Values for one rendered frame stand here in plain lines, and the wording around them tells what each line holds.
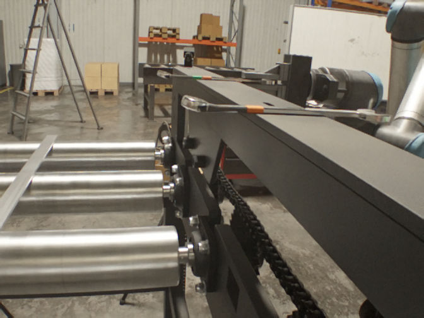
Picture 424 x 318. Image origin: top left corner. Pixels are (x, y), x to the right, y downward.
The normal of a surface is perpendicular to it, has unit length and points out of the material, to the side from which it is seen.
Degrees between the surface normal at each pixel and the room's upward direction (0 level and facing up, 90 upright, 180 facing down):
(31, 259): 48
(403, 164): 0
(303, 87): 90
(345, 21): 90
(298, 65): 90
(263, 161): 90
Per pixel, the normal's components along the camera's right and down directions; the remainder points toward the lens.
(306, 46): -0.19, 0.33
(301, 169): -0.97, 0.02
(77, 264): 0.23, -0.18
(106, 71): 0.22, 0.35
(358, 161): 0.07, -0.94
